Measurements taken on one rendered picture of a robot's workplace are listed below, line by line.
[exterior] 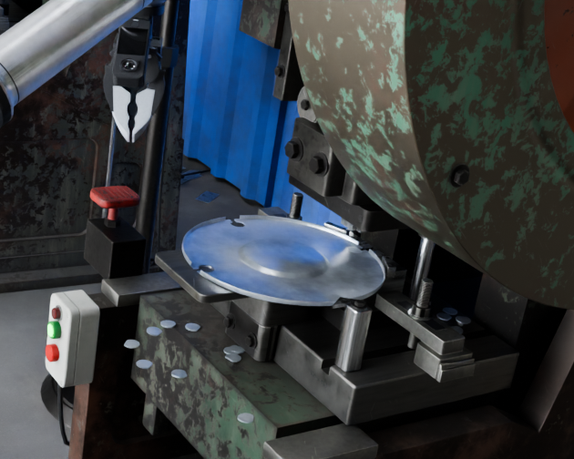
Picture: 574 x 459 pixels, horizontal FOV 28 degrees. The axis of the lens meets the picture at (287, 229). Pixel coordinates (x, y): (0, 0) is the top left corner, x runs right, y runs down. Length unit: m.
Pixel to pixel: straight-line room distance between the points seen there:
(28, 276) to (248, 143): 1.07
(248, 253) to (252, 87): 2.39
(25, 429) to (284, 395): 1.15
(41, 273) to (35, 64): 1.89
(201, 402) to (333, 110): 0.64
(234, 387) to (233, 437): 0.07
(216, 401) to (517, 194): 0.63
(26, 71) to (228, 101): 2.71
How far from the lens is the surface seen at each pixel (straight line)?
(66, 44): 1.41
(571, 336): 1.71
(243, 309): 1.62
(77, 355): 1.78
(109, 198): 1.81
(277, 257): 1.60
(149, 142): 2.47
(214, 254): 1.60
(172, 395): 1.72
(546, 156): 1.14
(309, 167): 1.55
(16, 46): 1.38
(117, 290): 1.78
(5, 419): 2.64
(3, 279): 3.19
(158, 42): 1.75
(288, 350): 1.59
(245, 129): 4.01
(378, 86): 1.02
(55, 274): 3.24
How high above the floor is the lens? 1.42
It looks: 22 degrees down
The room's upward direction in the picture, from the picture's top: 10 degrees clockwise
